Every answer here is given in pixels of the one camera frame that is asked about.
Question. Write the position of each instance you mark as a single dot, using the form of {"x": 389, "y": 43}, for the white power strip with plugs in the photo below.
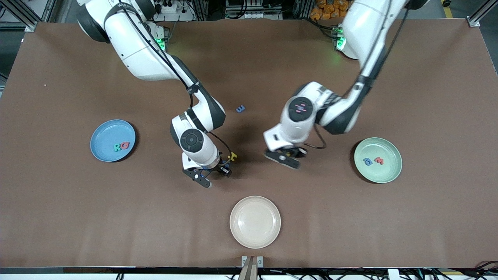
{"x": 179, "y": 16}

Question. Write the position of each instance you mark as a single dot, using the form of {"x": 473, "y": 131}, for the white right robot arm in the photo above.
{"x": 136, "y": 46}

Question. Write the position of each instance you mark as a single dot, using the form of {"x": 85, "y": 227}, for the metal bracket on table edge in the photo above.
{"x": 251, "y": 268}

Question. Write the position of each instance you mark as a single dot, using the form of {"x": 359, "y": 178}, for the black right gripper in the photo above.
{"x": 220, "y": 167}

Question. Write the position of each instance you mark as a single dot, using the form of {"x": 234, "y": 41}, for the narrow white power strip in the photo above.
{"x": 256, "y": 15}

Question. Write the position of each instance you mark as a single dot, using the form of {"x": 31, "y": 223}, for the orange items pile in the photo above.
{"x": 323, "y": 11}

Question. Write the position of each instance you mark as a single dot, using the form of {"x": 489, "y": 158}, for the blue round plate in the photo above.
{"x": 105, "y": 136}

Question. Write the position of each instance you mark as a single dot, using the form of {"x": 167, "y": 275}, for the brown table cover sheet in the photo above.
{"x": 58, "y": 217}

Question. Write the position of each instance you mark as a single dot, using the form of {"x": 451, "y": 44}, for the blue foam letter e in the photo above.
{"x": 241, "y": 109}

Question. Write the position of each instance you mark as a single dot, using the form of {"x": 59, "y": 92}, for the green round plate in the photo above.
{"x": 377, "y": 175}

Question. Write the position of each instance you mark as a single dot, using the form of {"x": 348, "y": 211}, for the beige round plate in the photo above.
{"x": 255, "y": 221}

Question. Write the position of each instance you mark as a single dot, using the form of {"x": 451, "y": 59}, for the pink foam letter Q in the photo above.
{"x": 122, "y": 146}

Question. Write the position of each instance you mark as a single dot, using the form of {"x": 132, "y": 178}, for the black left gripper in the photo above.
{"x": 300, "y": 151}

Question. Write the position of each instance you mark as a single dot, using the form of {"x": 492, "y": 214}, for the yellow foam letter H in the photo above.
{"x": 233, "y": 156}

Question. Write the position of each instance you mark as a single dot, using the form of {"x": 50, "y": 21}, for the aluminium frame profile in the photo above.
{"x": 474, "y": 21}
{"x": 29, "y": 26}

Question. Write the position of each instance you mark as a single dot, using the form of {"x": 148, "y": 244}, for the teal foam letter R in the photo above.
{"x": 114, "y": 147}

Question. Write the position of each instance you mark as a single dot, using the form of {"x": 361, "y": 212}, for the red foam letter m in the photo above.
{"x": 379, "y": 160}

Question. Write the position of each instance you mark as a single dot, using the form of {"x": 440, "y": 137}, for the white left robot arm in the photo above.
{"x": 365, "y": 31}

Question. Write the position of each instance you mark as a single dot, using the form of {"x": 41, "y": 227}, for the blue foam letter a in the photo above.
{"x": 364, "y": 161}

